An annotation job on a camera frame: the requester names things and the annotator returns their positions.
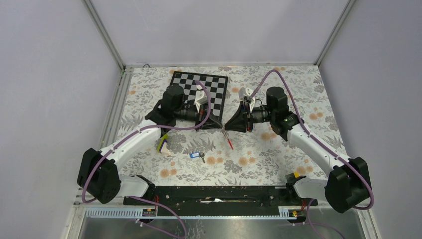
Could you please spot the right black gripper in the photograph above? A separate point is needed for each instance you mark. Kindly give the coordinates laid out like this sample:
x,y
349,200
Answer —
x,y
240,122

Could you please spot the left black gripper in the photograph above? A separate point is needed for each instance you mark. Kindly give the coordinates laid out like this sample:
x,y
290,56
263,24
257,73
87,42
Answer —
x,y
209,123

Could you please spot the red tag keyring bundle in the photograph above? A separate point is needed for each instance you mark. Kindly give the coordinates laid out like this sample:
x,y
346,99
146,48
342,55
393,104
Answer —
x,y
226,135

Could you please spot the blue tag key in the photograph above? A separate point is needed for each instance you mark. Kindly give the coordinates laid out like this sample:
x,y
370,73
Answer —
x,y
200,155

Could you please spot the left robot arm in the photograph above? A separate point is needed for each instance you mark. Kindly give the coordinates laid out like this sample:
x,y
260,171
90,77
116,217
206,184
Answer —
x,y
99,171

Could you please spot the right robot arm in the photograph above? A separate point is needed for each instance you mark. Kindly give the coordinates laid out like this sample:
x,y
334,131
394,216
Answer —
x,y
348,182

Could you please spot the black grey chessboard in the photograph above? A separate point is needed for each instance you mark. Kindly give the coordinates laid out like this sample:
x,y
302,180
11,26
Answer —
x,y
183,87

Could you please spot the toy brick stack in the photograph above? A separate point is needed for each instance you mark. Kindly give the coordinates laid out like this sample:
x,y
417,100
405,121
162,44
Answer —
x,y
162,147

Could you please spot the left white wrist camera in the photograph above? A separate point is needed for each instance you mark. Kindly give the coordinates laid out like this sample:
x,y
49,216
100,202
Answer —
x,y
200,99

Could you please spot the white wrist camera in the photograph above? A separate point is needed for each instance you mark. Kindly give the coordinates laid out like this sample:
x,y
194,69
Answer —
x,y
246,95
200,99

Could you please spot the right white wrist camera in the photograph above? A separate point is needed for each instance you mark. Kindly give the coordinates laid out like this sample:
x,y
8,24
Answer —
x,y
246,95

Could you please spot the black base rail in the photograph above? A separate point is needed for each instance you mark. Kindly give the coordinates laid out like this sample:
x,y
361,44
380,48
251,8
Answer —
x,y
226,196

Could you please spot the grey perforated cable tray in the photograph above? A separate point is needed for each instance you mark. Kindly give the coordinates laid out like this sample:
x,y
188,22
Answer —
x,y
276,212

